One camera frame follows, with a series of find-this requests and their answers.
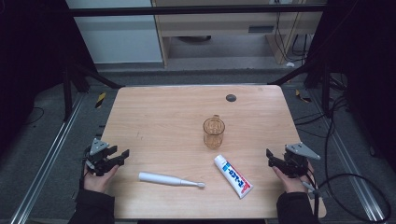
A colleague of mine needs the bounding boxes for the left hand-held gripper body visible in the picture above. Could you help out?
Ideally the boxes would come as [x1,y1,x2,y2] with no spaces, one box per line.
[83,137,120,177]

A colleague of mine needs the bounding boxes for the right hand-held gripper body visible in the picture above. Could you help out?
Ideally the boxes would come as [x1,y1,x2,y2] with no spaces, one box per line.
[280,142,321,179]

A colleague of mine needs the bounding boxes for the white toothpaste tube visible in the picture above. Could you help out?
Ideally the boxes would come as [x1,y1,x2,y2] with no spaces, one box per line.
[213,154,254,200]

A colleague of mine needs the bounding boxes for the white electric toothbrush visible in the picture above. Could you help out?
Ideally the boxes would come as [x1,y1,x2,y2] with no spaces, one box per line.
[137,172,206,189]

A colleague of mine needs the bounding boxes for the clear amber glass cup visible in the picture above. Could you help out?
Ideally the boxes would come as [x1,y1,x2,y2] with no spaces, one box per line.
[202,114,226,150]

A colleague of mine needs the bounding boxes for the person's right hand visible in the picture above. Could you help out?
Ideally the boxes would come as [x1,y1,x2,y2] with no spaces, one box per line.
[272,161,316,194]

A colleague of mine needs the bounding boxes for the person's left hand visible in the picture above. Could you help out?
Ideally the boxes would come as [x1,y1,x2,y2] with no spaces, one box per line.
[82,163,120,194]

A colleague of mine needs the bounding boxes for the yellow black floor tape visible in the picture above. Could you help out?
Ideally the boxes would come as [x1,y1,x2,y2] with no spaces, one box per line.
[294,89,313,104]
[94,91,107,109]

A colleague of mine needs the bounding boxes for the black metal stand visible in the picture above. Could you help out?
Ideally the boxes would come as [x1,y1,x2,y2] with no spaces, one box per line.
[267,61,332,118]
[61,61,126,123]

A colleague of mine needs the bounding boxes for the white cabinet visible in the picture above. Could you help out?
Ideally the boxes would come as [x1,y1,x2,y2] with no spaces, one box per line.
[64,0,164,65]

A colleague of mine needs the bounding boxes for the dark curtain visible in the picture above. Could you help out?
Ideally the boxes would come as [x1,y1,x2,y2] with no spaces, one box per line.
[0,0,98,157]
[306,0,396,172]

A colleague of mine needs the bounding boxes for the black horizontal crossbar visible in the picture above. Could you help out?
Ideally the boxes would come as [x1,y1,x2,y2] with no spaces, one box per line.
[66,4,329,18]

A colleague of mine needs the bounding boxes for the black floor cables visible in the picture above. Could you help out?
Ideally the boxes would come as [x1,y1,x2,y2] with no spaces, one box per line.
[292,73,351,140]

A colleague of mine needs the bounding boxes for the aluminium floor rail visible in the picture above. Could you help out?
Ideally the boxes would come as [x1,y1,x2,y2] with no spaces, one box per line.
[9,92,86,224]
[309,89,388,222]

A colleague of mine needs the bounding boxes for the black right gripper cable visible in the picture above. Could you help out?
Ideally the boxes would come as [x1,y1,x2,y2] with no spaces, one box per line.
[300,173,392,224]

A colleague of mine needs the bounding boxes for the thin black floor cable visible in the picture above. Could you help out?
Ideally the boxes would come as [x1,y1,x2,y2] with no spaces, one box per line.
[23,106,46,126]

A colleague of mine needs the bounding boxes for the black hanging cables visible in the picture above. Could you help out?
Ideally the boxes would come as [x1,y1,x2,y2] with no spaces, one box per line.
[273,0,310,63]

